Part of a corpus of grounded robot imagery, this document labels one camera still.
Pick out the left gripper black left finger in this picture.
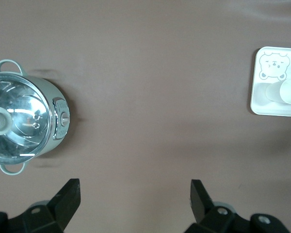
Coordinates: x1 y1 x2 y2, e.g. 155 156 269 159
21 179 81 233

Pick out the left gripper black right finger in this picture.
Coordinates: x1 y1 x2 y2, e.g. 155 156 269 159
184 180 252 233

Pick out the white IKEA cup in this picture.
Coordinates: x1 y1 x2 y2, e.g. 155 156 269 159
265 78 291 104

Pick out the cream tray with bear print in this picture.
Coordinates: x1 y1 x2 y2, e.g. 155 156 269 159
249 47 291 117

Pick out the glass pot lid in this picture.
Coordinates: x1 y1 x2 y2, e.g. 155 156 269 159
0 72 54 165

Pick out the green electric cooking pot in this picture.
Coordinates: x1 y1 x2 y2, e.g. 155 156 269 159
0 60 71 175

